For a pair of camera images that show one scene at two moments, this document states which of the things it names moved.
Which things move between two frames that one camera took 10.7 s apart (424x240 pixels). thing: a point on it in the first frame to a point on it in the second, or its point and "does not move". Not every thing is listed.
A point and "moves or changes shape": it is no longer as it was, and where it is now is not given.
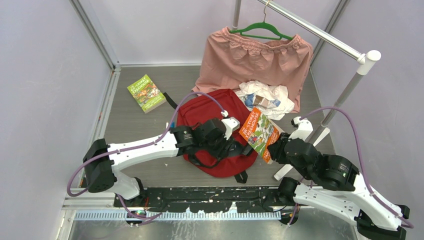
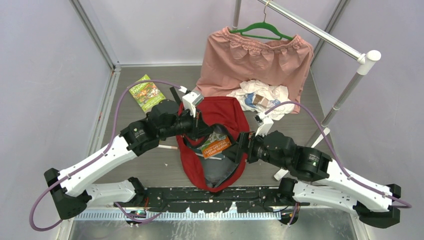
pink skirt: (231, 59) does not move
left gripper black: (223, 151) to (199, 128)
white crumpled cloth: (272, 101) does not move
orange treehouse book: (260, 132) moves or changes shape
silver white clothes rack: (367, 60) does not move
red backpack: (206, 105) moves or changes shape
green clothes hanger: (263, 25) does not move
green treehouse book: (146, 93) does not move
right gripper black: (275, 150) to (247, 140)
